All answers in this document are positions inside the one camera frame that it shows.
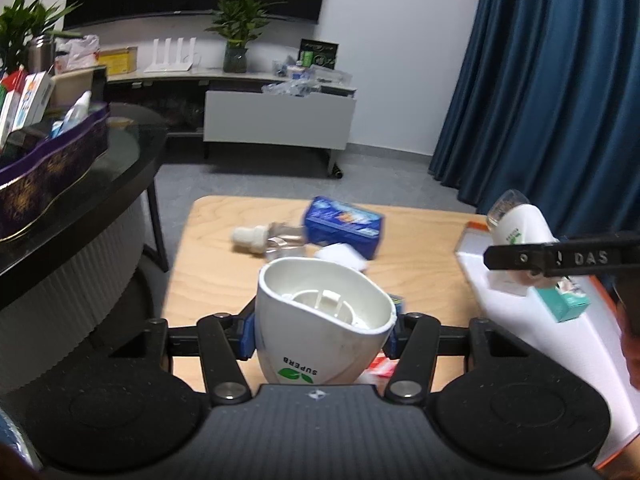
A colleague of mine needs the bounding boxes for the blue tin box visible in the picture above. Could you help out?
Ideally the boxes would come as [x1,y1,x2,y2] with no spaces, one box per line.
[303,196,386,261]

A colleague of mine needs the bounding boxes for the steel flask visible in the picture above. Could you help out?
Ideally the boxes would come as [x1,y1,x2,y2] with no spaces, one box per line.
[27,35,56,74]

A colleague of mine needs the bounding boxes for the purple patterned tin tray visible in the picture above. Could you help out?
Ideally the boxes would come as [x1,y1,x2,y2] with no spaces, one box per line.
[0,102,111,242]

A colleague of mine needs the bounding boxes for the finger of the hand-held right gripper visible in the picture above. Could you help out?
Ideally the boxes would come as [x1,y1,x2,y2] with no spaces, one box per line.
[482,242,556,273]

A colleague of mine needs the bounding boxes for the leafy green plant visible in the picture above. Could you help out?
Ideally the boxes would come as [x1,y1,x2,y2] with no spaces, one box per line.
[0,0,83,81]

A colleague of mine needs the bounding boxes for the white plastic bag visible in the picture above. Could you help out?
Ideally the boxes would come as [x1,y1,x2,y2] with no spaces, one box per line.
[55,35,101,72]

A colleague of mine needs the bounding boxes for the white charger plug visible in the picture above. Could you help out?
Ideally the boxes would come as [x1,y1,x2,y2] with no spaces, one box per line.
[314,242,372,274]

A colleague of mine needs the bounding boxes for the white cup-shaped vaporizer shell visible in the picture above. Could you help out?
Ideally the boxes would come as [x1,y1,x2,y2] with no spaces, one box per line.
[256,257,398,386]

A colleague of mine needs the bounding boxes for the green and black box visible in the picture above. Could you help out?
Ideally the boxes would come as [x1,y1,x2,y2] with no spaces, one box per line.
[299,39,340,69]

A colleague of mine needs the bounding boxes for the orange-rimmed white tray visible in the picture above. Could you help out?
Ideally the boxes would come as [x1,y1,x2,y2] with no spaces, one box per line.
[454,220,640,467]

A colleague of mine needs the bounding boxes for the clear bottle with white cap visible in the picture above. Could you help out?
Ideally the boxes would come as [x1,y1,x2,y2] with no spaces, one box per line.
[232,222,308,257]

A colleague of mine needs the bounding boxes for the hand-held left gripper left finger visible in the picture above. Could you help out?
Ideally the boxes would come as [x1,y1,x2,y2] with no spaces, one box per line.
[107,307,258,406]

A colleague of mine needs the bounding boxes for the blue curtain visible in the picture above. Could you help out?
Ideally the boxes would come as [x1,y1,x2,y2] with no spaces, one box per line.
[427,0,640,247]

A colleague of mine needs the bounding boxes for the red and green box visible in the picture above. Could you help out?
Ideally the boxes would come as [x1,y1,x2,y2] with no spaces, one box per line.
[0,70,28,147]

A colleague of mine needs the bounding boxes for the white vaporizer with clear cap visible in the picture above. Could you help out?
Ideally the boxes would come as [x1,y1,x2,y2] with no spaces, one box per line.
[487,189,557,297]

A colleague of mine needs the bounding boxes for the beige cardboard box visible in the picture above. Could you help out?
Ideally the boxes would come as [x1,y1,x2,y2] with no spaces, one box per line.
[50,69,96,109]

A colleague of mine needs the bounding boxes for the clear plastic bag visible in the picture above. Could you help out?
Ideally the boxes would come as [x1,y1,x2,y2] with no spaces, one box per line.
[262,80,322,97]

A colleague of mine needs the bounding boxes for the white and blue box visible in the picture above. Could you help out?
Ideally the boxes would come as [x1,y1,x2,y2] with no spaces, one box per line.
[12,71,56,132]

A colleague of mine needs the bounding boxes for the person's right hand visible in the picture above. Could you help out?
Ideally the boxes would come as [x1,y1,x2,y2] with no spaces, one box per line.
[614,277,640,391]

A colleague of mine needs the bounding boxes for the yellow box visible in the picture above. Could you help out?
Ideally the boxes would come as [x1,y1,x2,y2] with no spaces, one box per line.
[97,46,139,75]

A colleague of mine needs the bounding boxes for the white router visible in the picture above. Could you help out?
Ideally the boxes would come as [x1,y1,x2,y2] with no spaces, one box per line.
[144,37,196,74]

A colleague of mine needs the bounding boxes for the teal cardboard box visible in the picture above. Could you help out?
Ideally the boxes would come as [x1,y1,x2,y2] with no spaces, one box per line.
[532,280,592,323]

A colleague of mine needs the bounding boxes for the white squeeze bottle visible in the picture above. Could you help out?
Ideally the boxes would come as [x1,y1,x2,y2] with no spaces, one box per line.
[50,91,94,139]

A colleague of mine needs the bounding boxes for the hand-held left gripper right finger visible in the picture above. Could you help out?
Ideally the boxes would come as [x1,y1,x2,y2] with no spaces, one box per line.
[384,312,532,406]

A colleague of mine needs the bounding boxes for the black glass-top side table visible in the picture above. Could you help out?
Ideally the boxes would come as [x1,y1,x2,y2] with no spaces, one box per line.
[0,102,170,396]

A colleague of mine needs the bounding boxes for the bamboo plant in glass vase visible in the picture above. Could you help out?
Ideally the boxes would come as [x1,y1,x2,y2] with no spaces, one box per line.
[205,0,289,74]

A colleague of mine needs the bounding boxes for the white television stand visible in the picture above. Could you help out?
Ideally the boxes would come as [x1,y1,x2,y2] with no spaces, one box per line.
[100,67,359,179]

